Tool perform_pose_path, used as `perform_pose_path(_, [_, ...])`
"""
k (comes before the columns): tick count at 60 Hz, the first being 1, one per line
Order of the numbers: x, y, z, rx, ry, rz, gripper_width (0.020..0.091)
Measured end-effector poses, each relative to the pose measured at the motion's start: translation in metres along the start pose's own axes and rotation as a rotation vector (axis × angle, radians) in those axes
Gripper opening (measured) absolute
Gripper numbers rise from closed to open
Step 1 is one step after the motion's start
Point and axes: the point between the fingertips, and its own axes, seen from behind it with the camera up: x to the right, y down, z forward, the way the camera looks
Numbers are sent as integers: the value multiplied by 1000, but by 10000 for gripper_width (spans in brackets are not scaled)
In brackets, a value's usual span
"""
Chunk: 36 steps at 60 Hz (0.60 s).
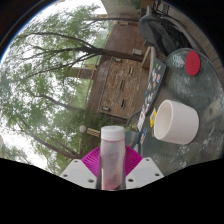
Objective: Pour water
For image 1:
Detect flat round red coaster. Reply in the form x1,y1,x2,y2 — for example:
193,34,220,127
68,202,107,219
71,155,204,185
184,49,202,77

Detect tall dark-trunked tree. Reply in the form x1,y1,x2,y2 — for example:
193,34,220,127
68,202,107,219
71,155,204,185
6,29,144,79

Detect clear bottle with white cap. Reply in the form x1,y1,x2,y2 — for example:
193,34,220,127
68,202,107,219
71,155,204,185
99,125,127,192

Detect white paper booklet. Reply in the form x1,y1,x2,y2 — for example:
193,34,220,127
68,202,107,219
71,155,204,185
137,109,147,133

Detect dark grey backpack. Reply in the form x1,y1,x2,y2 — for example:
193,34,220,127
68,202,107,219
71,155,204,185
138,6,188,58

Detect yellow card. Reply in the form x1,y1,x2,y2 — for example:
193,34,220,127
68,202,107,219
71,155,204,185
149,108,158,129

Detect white textured mug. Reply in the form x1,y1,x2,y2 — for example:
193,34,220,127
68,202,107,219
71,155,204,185
153,99,200,145

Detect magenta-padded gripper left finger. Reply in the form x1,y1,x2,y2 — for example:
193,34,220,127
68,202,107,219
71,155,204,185
59,146,102,190

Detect wooden lamp post with globe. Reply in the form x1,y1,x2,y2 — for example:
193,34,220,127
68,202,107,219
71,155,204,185
78,124,102,138

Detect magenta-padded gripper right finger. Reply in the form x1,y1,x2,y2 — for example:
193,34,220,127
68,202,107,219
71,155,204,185
124,145,165,190

